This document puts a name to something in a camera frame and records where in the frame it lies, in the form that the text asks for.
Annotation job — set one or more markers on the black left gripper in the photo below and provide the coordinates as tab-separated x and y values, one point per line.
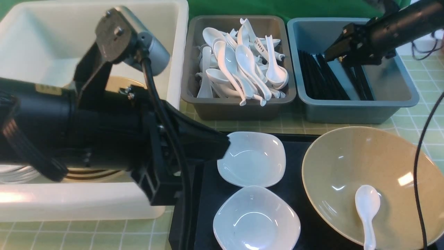
135	130

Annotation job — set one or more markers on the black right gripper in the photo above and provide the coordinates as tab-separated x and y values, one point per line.
356	49

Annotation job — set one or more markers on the white square dish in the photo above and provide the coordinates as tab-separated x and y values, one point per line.
253	159
254	218

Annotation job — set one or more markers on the white square dish front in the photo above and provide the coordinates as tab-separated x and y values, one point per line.
254	218

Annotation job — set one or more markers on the tan noodle bowl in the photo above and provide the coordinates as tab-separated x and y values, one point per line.
339	162

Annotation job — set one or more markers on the white ceramic soup spoon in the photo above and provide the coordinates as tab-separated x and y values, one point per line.
367	202

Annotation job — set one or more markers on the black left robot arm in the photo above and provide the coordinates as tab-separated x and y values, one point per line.
36	127

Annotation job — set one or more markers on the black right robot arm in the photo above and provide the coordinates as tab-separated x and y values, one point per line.
378	38

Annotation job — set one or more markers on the bundle of black chopsticks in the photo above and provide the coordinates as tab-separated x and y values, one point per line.
321	83

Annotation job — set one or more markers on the grey plastic spoon bin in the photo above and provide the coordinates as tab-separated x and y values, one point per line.
229	108

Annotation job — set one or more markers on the blue-grey plastic chopstick bin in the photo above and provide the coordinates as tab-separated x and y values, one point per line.
390	82

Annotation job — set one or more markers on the black plastic serving tray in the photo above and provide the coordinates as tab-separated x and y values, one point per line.
316	234

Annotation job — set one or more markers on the pile of white spoons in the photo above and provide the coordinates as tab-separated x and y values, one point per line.
241	64

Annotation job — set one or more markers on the green checkered tablecloth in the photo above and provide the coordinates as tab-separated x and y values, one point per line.
152	234

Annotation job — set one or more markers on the stack of white plates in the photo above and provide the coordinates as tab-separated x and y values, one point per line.
17	174

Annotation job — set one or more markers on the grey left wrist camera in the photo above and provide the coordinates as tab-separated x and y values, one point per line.
120	34

